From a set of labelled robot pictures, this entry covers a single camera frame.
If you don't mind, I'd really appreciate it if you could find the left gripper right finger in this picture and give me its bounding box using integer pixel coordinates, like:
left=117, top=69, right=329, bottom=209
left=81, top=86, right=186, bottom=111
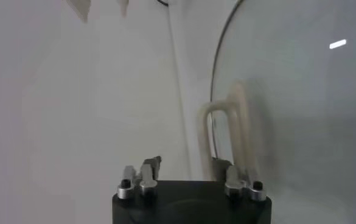
left=212, top=158, right=268, bottom=203

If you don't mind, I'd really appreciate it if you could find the glass lid with cream handle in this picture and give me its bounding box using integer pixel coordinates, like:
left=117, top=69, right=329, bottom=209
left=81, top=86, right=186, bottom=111
left=195, top=0, right=356, bottom=224

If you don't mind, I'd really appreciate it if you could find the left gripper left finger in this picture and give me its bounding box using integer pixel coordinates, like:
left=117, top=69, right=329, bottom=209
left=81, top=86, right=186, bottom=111
left=116, top=155, right=163, bottom=201

